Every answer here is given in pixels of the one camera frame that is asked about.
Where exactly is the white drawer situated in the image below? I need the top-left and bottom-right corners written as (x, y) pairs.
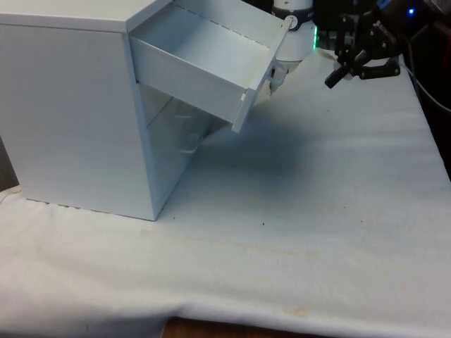
top-left (128, 0), bottom-right (295, 134)

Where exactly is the grey cable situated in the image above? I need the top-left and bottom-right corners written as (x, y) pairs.
top-left (408, 66), bottom-right (451, 111)

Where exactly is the white chest of drawers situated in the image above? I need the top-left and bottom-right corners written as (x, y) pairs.
top-left (0, 0), bottom-right (230, 223)

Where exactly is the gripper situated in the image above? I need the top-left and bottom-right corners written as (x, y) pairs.
top-left (324, 0), bottom-right (424, 89)

